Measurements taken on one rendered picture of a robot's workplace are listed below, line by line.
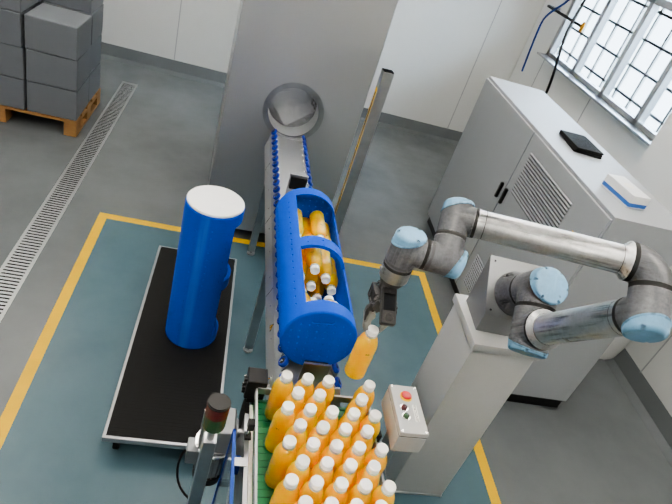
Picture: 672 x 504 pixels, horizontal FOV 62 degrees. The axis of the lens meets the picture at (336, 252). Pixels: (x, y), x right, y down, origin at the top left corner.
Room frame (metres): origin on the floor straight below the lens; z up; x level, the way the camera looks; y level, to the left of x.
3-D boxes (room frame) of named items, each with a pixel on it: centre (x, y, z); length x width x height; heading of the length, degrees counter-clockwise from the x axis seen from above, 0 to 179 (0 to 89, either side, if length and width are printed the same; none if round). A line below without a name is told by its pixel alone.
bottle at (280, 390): (1.32, 0.02, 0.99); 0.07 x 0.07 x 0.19
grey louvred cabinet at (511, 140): (3.86, -1.22, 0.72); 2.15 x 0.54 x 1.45; 16
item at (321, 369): (1.48, -0.07, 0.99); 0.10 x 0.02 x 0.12; 107
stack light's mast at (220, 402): (1.00, 0.16, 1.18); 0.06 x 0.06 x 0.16
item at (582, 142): (3.77, -1.28, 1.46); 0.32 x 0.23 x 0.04; 16
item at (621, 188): (3.08, -1.40, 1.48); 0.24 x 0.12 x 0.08; 24
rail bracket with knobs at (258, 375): (1.37, 0.11, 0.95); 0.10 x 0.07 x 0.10; 107
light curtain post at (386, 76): (3.00, 0.06, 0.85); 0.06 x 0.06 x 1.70; 17
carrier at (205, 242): (2.30, 0.63, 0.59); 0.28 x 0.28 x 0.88
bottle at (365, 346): (1.39, -0.19, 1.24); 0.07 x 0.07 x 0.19
